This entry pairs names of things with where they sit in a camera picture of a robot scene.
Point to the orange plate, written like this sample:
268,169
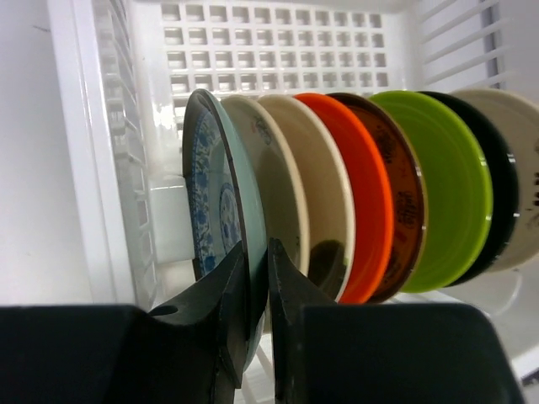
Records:
372,194

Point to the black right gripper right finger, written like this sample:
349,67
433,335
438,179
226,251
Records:
290,292

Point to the lime green plate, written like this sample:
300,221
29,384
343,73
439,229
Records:
458,186

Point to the blue patterned plate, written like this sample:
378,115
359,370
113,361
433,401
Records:
224,201

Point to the cream plate with writing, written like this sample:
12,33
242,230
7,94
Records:
516,118

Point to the black plate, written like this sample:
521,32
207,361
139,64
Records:
504,178

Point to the brown patterned plate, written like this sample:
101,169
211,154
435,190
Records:
408,193

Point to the cream floral plate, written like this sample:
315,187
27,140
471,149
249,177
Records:
280,185

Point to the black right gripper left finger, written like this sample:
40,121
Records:
203,362

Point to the white plastic dish rack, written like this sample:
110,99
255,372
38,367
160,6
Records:
125,70

